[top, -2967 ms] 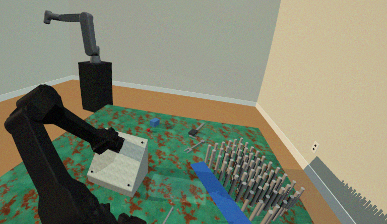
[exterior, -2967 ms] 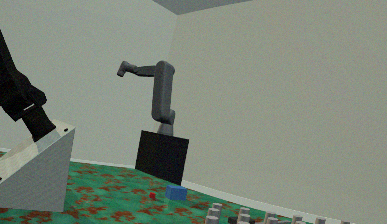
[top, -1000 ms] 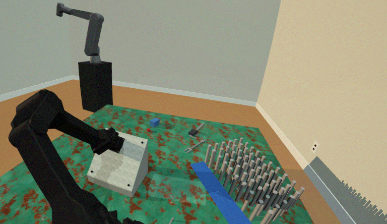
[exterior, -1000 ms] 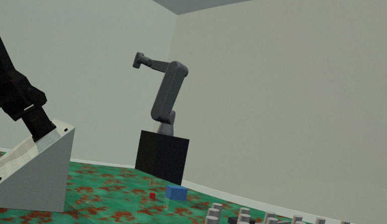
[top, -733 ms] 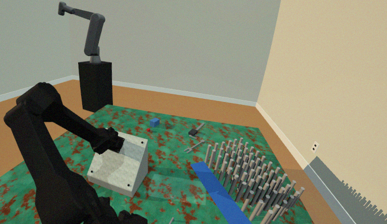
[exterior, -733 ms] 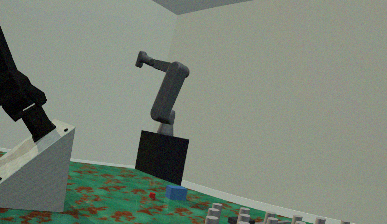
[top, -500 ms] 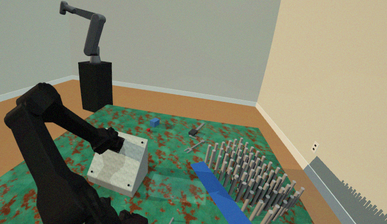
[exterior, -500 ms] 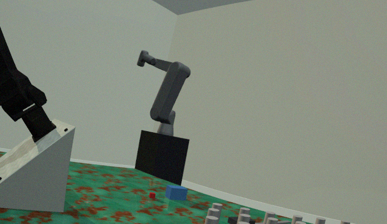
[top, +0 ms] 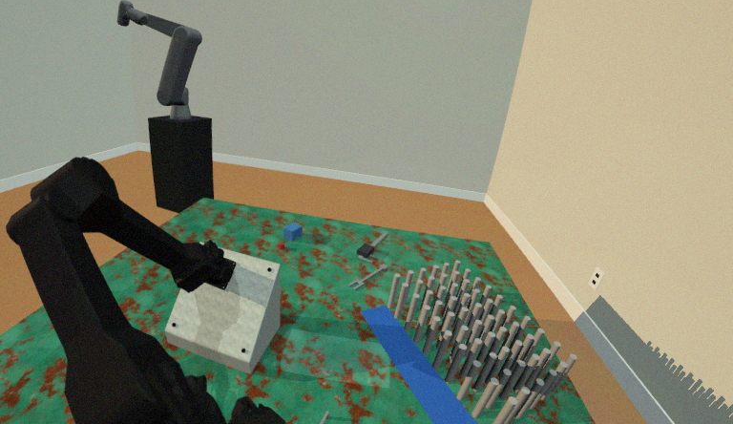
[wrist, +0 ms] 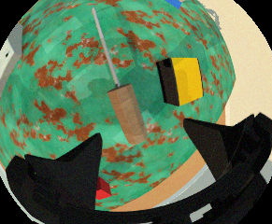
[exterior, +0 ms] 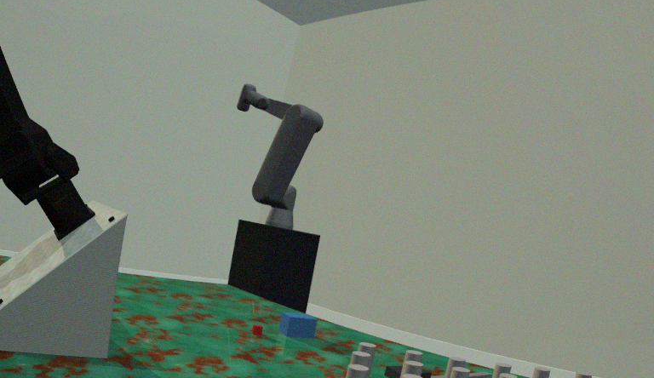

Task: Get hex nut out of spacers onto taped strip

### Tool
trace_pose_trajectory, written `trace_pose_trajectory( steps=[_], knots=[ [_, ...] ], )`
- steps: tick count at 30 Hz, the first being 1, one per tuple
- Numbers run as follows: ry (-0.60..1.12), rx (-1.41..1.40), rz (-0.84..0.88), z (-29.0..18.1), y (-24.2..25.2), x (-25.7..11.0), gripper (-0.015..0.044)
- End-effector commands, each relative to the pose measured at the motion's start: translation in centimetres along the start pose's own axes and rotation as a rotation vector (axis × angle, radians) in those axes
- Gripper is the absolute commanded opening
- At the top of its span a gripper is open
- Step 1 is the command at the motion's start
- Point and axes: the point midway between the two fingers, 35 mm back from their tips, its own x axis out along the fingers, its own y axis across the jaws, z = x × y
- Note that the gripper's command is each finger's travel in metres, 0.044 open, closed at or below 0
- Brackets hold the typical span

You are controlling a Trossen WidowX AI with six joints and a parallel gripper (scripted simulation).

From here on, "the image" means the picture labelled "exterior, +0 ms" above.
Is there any blue block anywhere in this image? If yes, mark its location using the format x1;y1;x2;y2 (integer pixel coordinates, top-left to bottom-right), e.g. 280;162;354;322
278;312;318;339

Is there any small red cube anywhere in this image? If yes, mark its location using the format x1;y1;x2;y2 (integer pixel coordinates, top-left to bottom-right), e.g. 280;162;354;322
251;324;263;335

